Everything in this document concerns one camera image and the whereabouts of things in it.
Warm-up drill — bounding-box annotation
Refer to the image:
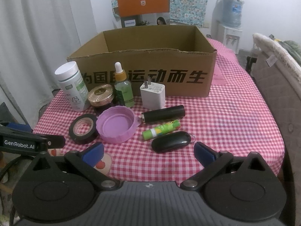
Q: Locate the black key fob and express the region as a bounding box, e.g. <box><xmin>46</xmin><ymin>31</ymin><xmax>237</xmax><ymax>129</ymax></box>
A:
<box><xmin>151</xmin><ymin>131</ymin><xmax>195</xmax><ymax>153</ymax></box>

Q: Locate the purple plastic lid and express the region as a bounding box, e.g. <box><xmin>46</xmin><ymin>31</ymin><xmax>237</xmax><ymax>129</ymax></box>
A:
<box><xmin>96</xmin><ymin>106</ymin><xmax>142</xmax><ymax>144</ymax></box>

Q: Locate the green glue stick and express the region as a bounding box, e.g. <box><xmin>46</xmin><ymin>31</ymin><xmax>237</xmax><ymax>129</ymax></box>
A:
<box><xmin>142</xmin><ymin>120</ymin><xmax>181</xmax><ymax>141</ymax></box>

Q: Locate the gold lid cosmetic jar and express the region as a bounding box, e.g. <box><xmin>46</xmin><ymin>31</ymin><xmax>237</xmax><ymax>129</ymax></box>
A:
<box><xmin>87</xmin><ymin>84</ymin><xmax>115</xmax><ymax>115</ymax></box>

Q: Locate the black cylinder tube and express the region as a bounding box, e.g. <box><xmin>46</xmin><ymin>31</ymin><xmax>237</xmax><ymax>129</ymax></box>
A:
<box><xmin>141</xmin><ymin>105</ymin><xmax>186</xmax><ymax>124</ymax></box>

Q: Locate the white vitamin bottle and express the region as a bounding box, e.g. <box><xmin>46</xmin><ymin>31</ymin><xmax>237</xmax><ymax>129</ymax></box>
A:
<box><xmin>55</xmin><ymin>61</ymin><xmax>90</xmax><ymax>112</ymax></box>

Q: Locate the green dropper bottle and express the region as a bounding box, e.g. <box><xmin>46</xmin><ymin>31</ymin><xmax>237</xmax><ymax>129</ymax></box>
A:
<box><xmin>114</xmin><ymin>62</ymin><xmax>135</xmax><ymax>108</ymax></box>

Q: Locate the white power adapter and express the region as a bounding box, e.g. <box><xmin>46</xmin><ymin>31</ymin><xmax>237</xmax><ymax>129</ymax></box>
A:
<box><xmin>140</xmin><ymin>77</ymin><xmax>165</xmax><ymax>110</ymax></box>

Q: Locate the black electrical tape roll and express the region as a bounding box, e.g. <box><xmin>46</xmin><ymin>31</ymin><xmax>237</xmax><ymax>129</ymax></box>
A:
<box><xmin>68</xmin><ymin>114</ymin><xmax>98</xmax><ymax>145</ymax></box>

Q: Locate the pink checkered tablecloth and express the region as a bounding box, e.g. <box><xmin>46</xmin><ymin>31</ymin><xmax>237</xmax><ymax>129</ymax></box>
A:
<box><xmin>33</xmin><ymin>37</ymin><xmax>286</xmax><ymax>186</ymax></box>

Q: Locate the pink paper note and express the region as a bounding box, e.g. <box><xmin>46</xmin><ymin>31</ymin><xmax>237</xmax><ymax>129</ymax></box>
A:
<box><xmin>212</xmin><ymin>63</ymin><xmax>227</xmax><ymax>85</ymax></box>

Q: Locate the grey quilted sofa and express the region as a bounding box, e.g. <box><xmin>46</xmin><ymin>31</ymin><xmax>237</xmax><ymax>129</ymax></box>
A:
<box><xmin>251</xmin><ymin>35</ymin><xmax>300</xmax><ymax>225</ymax></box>

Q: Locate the brown cardboard box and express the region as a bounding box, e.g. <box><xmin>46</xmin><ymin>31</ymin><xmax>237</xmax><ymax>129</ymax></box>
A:
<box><xmin>67</xmin><ymin>25</ymin><xmax>217</xmax><ymax>97</ymax></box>

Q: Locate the white curtain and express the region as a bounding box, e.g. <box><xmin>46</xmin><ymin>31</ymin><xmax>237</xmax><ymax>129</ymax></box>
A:
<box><xmin>1</xmin><ymin>0</ymin><xmax>97</xmax><ymax>127</ymax></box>

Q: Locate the white water dispenser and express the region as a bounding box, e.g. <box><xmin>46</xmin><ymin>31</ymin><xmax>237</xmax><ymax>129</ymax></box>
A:
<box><xmin>217</xmin><ymin>22</ymin><xmax>242</xmax><ymax>54</ymax></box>

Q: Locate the white fluffy blanket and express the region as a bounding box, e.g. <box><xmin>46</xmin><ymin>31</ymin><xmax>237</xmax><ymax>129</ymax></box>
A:
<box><xmin>252</xmin><ymin>33</ymin><xmax>300</xmax><ymax>84</ymax></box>

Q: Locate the blue water jug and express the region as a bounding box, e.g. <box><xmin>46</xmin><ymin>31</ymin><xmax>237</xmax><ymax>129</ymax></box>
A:
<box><xmin>221</xmin><ymin>0</ymin><xmax>244</xmax><ymax>28</ymax></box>

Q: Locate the orange Philips product box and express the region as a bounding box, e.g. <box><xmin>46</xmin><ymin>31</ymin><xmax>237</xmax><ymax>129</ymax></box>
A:
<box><xmin>113</xmin><ymin>0</ymin><xmax>170</xmax><ymax>27</ymax></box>

